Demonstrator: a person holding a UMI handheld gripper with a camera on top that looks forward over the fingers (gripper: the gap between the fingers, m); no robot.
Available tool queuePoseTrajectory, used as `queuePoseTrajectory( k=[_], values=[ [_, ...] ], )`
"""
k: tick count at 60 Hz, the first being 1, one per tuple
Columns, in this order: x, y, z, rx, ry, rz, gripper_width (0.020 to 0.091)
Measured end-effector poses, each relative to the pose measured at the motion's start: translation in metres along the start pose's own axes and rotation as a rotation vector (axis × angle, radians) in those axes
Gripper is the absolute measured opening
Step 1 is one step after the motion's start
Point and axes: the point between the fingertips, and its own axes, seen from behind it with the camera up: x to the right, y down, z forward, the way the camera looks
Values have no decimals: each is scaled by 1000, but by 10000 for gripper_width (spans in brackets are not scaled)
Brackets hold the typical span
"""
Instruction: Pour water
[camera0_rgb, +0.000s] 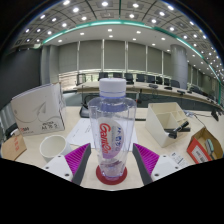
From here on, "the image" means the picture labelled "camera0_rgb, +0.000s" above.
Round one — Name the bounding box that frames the small teal case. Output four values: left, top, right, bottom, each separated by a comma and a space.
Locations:
204, 137, 216, 158

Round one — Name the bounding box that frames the flat round red coaster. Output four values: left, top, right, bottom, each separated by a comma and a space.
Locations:
95, 165, 129, 186

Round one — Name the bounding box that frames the brown cardboard sheet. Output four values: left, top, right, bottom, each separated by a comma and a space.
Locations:
0, 133, 28, 162

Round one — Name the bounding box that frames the white copy paper box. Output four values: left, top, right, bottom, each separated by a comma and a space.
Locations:
10, 82, 67, 137

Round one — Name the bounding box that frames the clear plastic water bottle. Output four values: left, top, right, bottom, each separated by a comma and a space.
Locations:
87, 77, 138, 183

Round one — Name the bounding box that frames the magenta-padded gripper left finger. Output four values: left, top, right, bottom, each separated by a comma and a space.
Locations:
41, 142, 92, 186

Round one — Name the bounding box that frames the group of black office chairs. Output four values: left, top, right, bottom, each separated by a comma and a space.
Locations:
76, 71, 216, 102

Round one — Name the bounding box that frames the group of ceiling lights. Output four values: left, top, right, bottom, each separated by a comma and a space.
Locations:
23, 0, 224, 79

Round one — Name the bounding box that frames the white printed paper sheet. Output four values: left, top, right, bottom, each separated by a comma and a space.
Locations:
65, 117, 139, 150

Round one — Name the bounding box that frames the long curved conference desk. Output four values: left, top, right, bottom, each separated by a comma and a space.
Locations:
74, 81, 224, 112

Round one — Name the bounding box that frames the red-sided open cardboard box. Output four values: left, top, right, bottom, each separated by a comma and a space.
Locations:
186, 126, 224, 165

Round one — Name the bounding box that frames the black tabletop microphone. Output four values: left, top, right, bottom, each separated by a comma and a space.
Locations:
210, 109, 221, 122

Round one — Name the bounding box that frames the black marker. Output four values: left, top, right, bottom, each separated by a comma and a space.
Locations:
167, 120, 191, 140

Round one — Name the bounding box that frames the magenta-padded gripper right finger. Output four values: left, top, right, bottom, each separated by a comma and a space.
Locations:
131, 142, 184, 186

